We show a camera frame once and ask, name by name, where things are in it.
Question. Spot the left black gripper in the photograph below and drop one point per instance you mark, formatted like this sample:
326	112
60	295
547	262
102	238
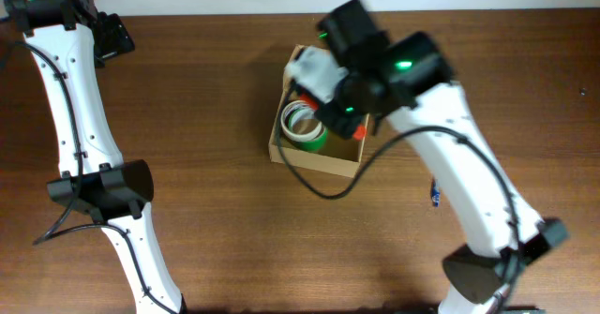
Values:
118	38

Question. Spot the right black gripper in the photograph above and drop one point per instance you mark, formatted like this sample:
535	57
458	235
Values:
343	125

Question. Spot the orange utility knife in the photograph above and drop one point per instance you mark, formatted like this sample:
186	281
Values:
346	122

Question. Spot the brown cardboard box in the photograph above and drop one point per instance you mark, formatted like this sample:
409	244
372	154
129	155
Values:
338	156

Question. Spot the green tape roll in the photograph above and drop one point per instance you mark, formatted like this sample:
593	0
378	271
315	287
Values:
305	131

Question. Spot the white masking tape roll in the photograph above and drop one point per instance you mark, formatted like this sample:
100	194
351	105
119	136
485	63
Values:
288	110

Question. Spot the blue pen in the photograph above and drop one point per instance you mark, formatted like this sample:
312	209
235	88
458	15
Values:
435	193

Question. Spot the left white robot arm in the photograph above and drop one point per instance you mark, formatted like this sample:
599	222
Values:
69	40

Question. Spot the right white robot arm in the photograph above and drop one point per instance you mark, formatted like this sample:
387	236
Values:
412	86

